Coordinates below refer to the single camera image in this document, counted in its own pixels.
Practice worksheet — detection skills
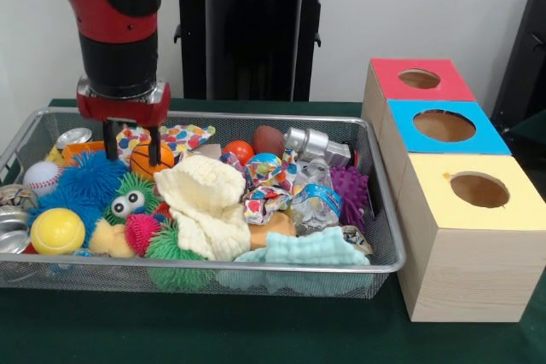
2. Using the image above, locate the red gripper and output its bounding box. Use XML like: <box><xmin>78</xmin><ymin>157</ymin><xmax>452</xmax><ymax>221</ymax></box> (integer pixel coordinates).
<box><xmin>76</xmin><ymin>75</ymin><xmax>171</xmax><ymax>167</ymax></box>

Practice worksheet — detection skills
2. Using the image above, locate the blue spiky puffer ball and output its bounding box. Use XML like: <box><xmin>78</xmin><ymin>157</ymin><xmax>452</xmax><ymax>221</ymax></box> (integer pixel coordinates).
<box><xmin>57</xmin><ymin>150</ymin><xmax>129</xmax><ymax>203</ymax></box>

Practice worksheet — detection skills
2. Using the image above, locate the white toy baseball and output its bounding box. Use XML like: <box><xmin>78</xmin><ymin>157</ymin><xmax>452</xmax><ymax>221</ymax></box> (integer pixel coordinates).
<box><xmin>22</xmin><ymin>162</ymin><xmax>63</xmax><ymax>199</ymax></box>

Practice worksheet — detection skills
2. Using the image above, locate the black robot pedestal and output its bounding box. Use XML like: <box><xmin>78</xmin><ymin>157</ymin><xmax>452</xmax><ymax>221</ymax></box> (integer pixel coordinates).
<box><xmin>165</xmin><ymin>0</ymin><xmax>342</xmax><ymax>103</ymax></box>

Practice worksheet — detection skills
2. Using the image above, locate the orange toy basketball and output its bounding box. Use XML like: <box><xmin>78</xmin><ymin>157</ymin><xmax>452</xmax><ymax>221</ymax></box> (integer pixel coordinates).
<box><xmin>130</xmin><ymin>139</ymin><xmax>177</xmax><ymax>182</ymax></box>

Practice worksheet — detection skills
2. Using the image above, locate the colourful polka dot cloth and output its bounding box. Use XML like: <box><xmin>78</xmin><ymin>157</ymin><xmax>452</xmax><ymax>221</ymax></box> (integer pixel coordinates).
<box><xmin>115</xmin><ymin>123</ymin><xmax>217</xmax><ymax>165</ymax></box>

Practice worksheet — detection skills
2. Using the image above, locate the yellow tennis ball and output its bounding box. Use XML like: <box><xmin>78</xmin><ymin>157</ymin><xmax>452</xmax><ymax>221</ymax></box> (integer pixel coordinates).
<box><xmin>29</xmin><ymin>208</ymin><xmax>86</xmax><ymax>256</ymax></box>

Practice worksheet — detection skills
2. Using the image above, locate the silver plastic toy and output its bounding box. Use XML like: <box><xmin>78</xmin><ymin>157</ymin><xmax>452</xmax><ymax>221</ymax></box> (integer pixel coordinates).
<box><xmin>282</xmin><ymin>127</ymin><xmax>356</xmax><ymax>169</ymax></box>

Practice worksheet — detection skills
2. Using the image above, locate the green cloth side table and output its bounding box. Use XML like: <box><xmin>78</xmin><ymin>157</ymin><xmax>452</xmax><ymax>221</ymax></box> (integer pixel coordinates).
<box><xmin>507</xmin><ymin>107</ymin><xmax>546</xmax><ymax>156</ymax></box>

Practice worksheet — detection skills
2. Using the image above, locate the shallow clear mesh bin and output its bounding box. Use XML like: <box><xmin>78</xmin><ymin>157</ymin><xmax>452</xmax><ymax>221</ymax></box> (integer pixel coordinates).
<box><xmin>0</xmin><ymin>107</ymin><xmax>406</xmax><ymax>300</ymax></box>

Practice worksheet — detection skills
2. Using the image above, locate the black office chair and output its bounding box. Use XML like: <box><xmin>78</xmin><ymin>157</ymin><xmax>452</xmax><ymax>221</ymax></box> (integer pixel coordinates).
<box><xmin>490</xmin><ymin>0</ymin><xmax>546</xmax><ymax>135</ymax></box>

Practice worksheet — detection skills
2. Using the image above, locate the purple spiky ball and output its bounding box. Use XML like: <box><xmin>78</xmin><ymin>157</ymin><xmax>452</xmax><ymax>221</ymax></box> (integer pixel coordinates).
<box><xmin>328</xmin><ymin>166</ymin><xmax>369</xmax><ymax>231</ymax></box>

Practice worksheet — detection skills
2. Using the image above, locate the yellow plush toy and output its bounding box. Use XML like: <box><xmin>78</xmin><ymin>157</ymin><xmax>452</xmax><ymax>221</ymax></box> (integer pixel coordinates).
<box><xmin>88</xmin><ymin>217</ymin><xmax>137</xmax><ymax>259</ymax></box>

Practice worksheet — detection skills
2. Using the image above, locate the mint green waffle cloth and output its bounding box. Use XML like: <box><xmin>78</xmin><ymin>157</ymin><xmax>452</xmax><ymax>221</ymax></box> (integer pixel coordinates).
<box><xmin>234</xmin><ymin>226</ymin><xmax>371</xmax><ymax>266</ymax></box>

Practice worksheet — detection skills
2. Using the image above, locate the crushed clear water bottle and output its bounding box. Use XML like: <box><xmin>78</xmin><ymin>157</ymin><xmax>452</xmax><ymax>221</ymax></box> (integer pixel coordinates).
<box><xmin>289</xmin><ymin>159</ymin><xmax>343</xmax><ymax>235</ymax></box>

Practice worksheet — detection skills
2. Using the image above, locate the cream waffle cloth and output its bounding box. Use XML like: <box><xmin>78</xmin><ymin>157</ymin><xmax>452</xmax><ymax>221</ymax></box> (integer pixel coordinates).
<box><xmin>153</xmin><ymin>154</ymin><xmax>253</xmax><ymax>262</ymax></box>

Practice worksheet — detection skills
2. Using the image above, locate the wooden box with three holes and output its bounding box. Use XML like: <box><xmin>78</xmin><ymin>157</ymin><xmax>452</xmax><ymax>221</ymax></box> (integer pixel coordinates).
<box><xmin>360</xmin><ymin>57</ymin><xmax>546</xmax><ymax>323</ymax></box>

